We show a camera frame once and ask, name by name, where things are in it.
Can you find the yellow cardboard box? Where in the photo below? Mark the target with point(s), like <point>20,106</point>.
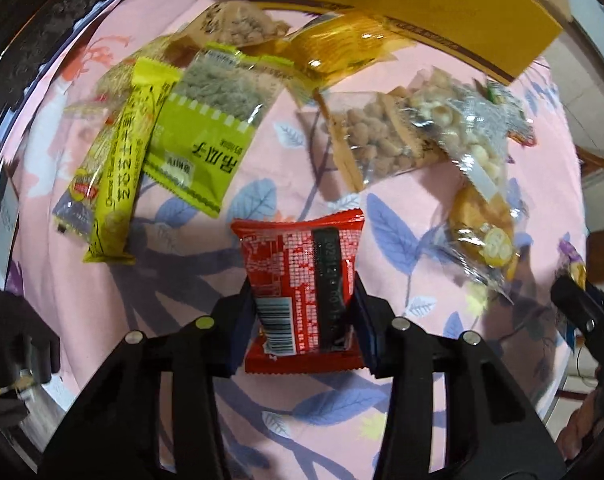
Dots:
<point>381,5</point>

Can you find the clear peanut snack packet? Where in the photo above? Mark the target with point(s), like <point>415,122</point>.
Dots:
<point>514,110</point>
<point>381,135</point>

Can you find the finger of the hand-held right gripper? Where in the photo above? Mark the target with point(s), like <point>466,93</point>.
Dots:
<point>574,305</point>

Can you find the yellow stick snack packet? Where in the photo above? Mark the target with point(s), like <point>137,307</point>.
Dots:
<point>127,160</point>

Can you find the white flat board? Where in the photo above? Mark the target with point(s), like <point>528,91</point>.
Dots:
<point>2,210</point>

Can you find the red snack packet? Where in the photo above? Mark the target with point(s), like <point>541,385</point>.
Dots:
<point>292,270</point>

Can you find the clear white ball snack packet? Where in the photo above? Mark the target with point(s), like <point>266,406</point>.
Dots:
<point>476,130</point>

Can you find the orange yellow biscuit packet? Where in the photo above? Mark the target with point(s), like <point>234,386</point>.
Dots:
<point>486,245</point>

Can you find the amber yellow snack packet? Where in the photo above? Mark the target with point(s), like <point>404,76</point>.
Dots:
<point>332,45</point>

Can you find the small purple yellow packet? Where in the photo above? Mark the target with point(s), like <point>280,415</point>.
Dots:
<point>571,260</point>

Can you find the black plastic device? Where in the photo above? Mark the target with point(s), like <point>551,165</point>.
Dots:
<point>17,340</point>

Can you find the long clear grain snack packet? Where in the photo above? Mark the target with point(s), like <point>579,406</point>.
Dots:
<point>89,170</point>

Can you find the green seed snack packet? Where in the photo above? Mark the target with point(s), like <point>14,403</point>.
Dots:
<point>207,125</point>

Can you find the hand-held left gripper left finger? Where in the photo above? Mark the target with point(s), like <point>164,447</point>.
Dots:
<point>237,330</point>

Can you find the person's right hand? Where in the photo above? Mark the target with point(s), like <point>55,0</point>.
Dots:
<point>579,427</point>

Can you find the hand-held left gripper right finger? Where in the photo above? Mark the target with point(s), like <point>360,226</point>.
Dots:
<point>364,330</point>

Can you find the brown nut snack packet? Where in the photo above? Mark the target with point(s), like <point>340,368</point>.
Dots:
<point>232,25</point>

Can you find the carved dark wooden bed frame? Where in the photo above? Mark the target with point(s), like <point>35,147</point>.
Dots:
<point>12,35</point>

